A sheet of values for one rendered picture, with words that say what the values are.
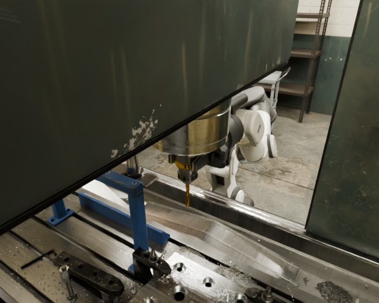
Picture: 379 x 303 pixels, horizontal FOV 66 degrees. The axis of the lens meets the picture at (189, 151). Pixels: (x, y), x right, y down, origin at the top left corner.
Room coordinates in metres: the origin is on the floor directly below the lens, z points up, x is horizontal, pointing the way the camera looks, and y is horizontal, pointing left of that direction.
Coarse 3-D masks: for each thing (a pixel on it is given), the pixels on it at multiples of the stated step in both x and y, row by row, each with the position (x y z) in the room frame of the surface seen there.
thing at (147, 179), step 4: (144, 176) 0.75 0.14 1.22; (148, 176) 0.75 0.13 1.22; (152, 176) 0.75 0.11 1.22; (156, 176) 0.75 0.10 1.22; (140, 180) 0.73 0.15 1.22; (144, 180) 0.73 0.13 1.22; (148, 180) 0.73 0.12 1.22; (152, 180) 0.73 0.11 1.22; (144, 184) 0.71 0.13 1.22; (148, 184) 0.71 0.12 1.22
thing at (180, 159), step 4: (176, 156) 0.50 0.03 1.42; (180, 156) 0.49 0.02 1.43; (184, 156) 0.49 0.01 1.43; (196, 156) 0.50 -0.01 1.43; (176, 160) 0.50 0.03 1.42; (180, 160) 0.49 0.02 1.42; (184, 160) 0.49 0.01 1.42; (188, 160) 0.49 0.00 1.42; (192, 160) 0.49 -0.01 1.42; (180, 168) 0.49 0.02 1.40
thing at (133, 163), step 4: (136, 156) 0.77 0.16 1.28; (128, 160) 0.76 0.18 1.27; (132, 160) 0.76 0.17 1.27; (136, 160) 0.76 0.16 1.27; (128, 164) 0.76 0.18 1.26; (132, 164) 0.75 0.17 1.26; (136, 164) 0.76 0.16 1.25; (128, 168) 0.75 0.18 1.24; (132, 168) 0.75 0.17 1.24; (136, 168) 0.76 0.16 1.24; (128, 172) 0.75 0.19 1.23; (132, 172) 0.75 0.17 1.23; (136, 172) 0.75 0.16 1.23
